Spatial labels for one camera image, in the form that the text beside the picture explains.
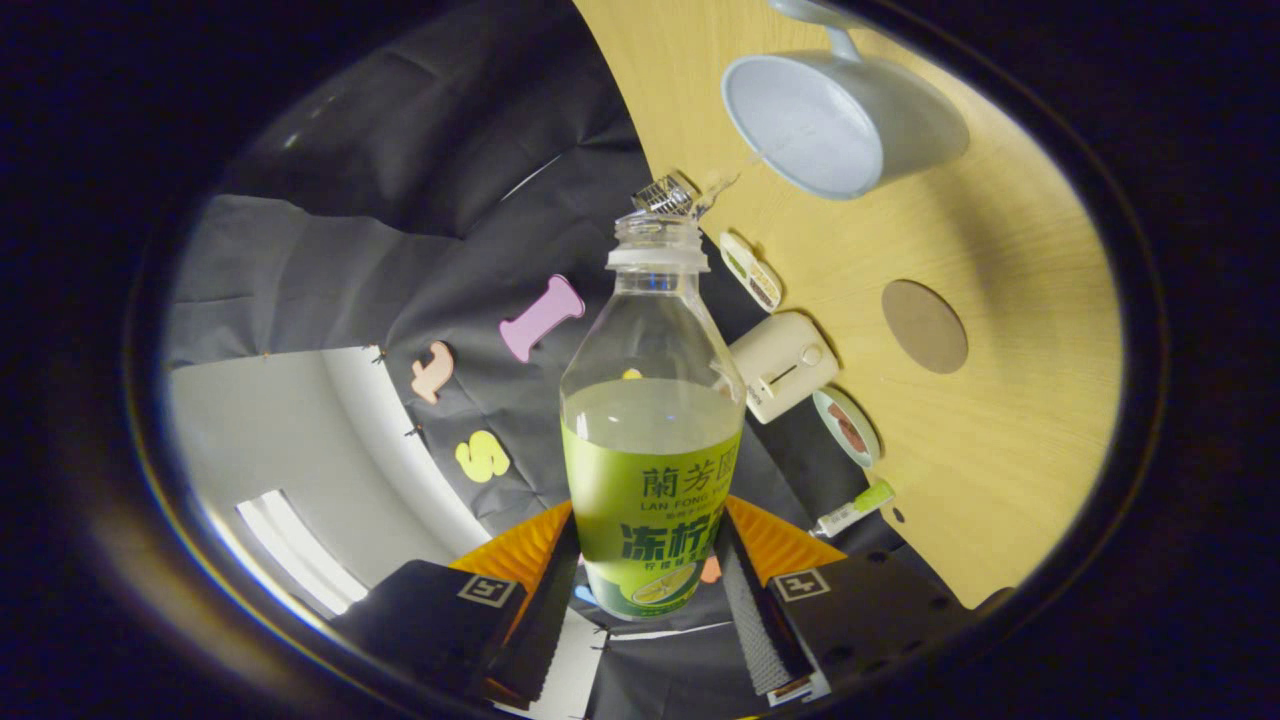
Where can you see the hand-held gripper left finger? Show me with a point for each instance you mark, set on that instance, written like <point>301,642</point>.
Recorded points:
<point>540,620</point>

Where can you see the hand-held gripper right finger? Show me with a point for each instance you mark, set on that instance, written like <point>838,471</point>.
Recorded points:
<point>750,620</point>

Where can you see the clear green label juice bottle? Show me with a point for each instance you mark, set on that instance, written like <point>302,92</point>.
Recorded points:
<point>650,480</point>

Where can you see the round brown coaster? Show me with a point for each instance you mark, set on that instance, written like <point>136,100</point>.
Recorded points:
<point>924,326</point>

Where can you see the small white green bottle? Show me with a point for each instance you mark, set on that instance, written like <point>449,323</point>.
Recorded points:
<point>850,512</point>

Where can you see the pale green plate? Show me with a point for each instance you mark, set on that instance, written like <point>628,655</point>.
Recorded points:
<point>866,455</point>

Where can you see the brown meat piece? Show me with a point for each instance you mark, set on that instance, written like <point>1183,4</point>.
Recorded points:
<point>856,442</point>
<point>840,414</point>

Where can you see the cream toaster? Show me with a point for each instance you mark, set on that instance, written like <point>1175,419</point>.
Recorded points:
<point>780,365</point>

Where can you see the wooden table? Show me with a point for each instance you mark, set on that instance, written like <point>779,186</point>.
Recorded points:
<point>1010,420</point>

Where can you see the white divided food tray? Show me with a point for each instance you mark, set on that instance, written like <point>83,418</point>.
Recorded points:
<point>750,272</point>

